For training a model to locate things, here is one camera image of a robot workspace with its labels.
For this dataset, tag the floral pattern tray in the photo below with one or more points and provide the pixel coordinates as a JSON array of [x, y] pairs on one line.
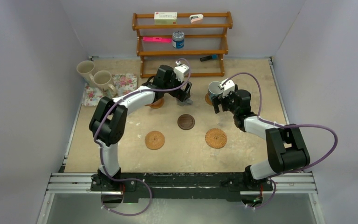
[[124, 84]]

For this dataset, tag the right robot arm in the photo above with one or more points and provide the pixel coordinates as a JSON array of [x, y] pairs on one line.
[[286, 149]]

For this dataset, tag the blue white lidded jar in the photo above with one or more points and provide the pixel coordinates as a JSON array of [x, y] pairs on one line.
[[178, 39]]

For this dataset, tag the white green cardboard box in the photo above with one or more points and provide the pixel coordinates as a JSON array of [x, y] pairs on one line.
[[165, 18]]

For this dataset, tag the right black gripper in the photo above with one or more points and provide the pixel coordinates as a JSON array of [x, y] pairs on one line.
[[217, 101]]

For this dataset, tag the blue mug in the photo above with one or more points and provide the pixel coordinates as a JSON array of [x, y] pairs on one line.
[[214, 90]]

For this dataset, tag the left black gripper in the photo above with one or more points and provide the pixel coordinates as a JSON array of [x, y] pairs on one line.
[[182, 95]]

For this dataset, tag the small grey white mug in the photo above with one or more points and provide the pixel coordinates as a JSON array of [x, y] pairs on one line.
[[184, 102]]

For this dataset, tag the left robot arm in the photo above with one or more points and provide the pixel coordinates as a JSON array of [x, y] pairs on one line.
[[109, 119]]

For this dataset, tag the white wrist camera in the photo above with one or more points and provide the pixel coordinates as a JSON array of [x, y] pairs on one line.
[[227, 86], [181, 70]]

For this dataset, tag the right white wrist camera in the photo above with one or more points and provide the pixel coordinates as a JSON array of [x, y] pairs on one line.
[[227, 86]]

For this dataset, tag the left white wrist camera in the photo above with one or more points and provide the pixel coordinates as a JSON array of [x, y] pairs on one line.
[[181, 70]]

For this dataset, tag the smooth wooden coaster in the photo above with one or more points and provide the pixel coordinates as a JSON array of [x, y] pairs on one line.
[[158, 104], [208, 100]]

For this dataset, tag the pink white small device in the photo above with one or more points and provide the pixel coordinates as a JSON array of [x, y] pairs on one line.
[[196, 18]]

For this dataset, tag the wooden three-tier shelf rack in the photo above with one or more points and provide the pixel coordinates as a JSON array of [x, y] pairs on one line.
[[223, 50]]

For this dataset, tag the tall cream mug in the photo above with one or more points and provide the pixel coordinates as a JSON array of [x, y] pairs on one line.
[[86, 70]]

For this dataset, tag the black blue marker pen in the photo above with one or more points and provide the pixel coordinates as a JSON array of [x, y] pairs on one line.
[[210, 57]]

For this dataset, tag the cream mug with plant print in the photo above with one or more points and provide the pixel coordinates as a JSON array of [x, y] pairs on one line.
[[104, 81]]

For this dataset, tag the pink highlighter marker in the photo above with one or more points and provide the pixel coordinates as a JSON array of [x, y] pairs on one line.
[[156, 39]]

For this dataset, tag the black aluminium base frame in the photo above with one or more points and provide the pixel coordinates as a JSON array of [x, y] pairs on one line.
[[180, 198]]

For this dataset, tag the woven rattan coaster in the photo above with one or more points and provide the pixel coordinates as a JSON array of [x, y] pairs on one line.
[[154, 140], [216, 138]]

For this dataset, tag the dark brown wooden coaster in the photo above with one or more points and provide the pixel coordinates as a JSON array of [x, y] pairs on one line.
[[186, 121]]

